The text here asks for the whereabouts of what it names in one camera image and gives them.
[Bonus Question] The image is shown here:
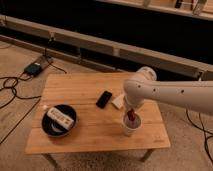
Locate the red pepper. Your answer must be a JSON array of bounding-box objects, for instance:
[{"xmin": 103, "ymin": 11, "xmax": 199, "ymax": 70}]
[{"xmin": 127, "ymin": 109, "xmax": 136, "ymax": 122}]

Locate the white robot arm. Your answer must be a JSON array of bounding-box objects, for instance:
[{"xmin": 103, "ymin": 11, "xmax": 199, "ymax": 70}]
[{"xmin": 123, "ymin": 67, "xmax": 213, "ymax": 115}]

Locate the white card box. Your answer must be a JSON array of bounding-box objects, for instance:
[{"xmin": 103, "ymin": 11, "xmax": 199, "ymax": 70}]
[{"xmin": 112, "ymin": 94, "xmax": 124, "ymax": 110}]

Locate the black smartphone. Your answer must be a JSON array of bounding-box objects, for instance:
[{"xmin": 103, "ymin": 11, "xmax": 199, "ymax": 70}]
[{"xmin": 96, "ymin": 91, "xmax": 112, "ymax": 109}]

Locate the wooden table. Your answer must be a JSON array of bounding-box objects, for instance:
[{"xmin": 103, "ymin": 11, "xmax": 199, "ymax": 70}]
[{"xmin": 24, "ymin": 73, "xmax": 172, "ymax": 168}]

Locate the white power strip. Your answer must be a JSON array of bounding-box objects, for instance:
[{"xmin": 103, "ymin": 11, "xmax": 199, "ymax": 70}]
[{"xmin": 47, "ymin": 107, "xmax": 74, "ymax": 130}]

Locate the black bowl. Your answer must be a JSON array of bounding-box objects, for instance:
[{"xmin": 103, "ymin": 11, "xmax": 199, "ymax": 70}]
[{"xmin": 41, "ymin": 104, "xmax": 77, "ymax": 137}]

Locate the black power adapter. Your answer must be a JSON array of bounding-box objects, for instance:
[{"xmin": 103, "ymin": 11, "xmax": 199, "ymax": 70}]
[{"xmin": 24, "ymin": 63, "xmax": 42, "ymax": 76}]

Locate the black cable right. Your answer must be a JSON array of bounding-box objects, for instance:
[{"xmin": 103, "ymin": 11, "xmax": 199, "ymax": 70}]
[{"xmin": 185, "ymin": 108, "xmax": 213, "ymax": 164}]

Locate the black floor cable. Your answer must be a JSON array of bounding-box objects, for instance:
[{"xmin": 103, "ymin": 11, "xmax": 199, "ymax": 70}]
[{"xmin": 0, "ymin": 59, "xmax": 68, "ymax": 145}]

